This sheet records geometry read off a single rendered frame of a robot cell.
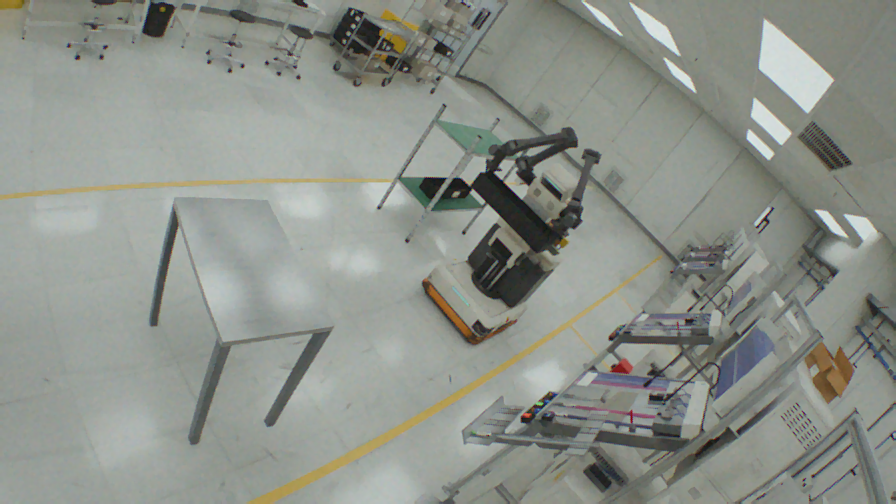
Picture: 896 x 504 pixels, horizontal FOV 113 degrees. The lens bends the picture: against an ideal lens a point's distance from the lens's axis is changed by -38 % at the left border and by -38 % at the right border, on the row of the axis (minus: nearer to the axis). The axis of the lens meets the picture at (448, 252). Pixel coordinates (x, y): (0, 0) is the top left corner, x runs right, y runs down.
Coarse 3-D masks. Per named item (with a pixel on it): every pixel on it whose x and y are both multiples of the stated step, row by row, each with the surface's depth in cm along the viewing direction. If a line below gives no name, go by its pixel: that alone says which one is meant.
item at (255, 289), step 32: (192, 224) 159; (224, 224) 169; (256, 224) 181; (160, 256) 178; (192, 256) 148; (224, 256) 158; (256, 256) 168; (288, 256) 179; (160, 288) 186; (224, 288) 147; (256, 288) 156; (288, 288) 166; (224, 320) 138; (256, 320) 146; (288, 320) 155; (320, 320) 164; (224, 352) 136; (288, 384) 184
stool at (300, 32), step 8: (296, 32) 491; (304, 32) 505; (296, 40) 510; (280, 48) 514; (288, 56) 508; (296, 56) 525; (280, 64) 522; (288, 64) 530; (296, 64) 547; (280, 72) 509; (296, 72) 530
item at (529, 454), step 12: (516, 456) 175; (528, 456) 172; (504, 468) 179; (516, 468) 175; (480, 480) 189; (492, 480) 183; (504, 480) 179; (432, 492) 223; (468, 492) 191; (480, 492) 187
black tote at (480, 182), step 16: (480, 176) 276; (496, 176) 288; (480, 192) 277; (496, 192) 271; (512, 192) 283; (496, 208) 272; (512, 208) 266; (528, 208) 279; (512, 224) 268; (528, 224) 262; (544, 224) 274; (528, 240) 263; (544, 240) 258
